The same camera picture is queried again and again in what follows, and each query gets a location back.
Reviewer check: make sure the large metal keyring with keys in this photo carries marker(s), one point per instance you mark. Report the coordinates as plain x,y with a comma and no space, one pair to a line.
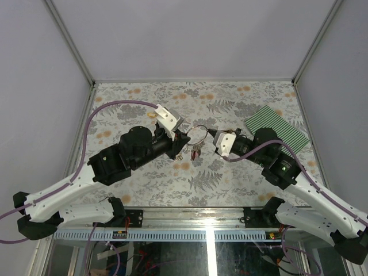
198,135

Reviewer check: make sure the green striped folded cloth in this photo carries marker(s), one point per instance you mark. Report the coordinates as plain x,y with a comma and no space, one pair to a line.
266,117

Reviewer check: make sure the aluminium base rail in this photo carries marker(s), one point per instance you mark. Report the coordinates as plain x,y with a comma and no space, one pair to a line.
194,218

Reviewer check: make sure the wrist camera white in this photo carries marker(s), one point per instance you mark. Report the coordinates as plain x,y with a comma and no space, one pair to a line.
169,120
223,142

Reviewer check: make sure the white slotted cable duct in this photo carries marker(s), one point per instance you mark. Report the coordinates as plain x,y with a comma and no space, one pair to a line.
164,236

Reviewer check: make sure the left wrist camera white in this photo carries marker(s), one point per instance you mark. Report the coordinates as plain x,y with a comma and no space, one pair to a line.
169,120

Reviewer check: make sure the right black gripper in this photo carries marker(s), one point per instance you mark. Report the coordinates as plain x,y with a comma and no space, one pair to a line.
213,131

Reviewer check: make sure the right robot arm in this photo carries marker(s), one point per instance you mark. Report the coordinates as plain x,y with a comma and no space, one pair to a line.
336,221

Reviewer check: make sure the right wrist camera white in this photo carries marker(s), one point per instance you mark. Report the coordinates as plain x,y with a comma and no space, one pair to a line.
223,142

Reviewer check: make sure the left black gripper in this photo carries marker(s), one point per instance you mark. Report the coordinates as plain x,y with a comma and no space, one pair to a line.
181,139

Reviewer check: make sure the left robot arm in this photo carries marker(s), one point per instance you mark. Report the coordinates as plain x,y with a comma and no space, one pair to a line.
44,212

